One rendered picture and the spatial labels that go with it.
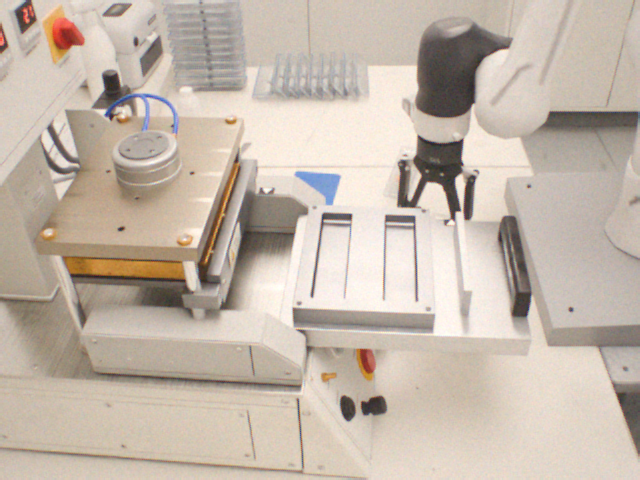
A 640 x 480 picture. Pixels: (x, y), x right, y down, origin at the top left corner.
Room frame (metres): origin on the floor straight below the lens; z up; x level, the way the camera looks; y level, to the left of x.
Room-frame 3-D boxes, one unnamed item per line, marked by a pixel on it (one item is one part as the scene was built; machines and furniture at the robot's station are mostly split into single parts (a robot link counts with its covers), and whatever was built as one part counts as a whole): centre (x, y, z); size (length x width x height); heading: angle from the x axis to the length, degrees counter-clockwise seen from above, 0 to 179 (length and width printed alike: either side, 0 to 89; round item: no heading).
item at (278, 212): (0.80, 0.11, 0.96); 0.26 x 0.05 x 0.07; 84
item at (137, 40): (1.63, 0.53, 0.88); 0.25 x 0.20 x 0.17; 81
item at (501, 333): (0.64, -0.10, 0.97); 0.30 x 0.22 x 0.08; 84
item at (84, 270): (0.68, 0.20, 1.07); 0.22 x 0.17 x 0.10; 174
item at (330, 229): (0.64, -0.06, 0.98); 0.20 x 0.17 x 0.03; 174
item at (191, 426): (0.69, 0.19, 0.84); 0.53 x 0.37 x 0.17; 84
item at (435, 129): (0.95, -0.19, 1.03); 0.13 x 0.12 x 0.05; 153
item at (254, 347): (0.53, 0.15, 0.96); 0.25 x 0.05 x 0.07; 84
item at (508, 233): (0.62, -0.24, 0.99); 0.15 x 0.02 x 0.04; 174
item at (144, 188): (0.70, 0.23, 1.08); 0.31 x 0.24 x 0.13; 174
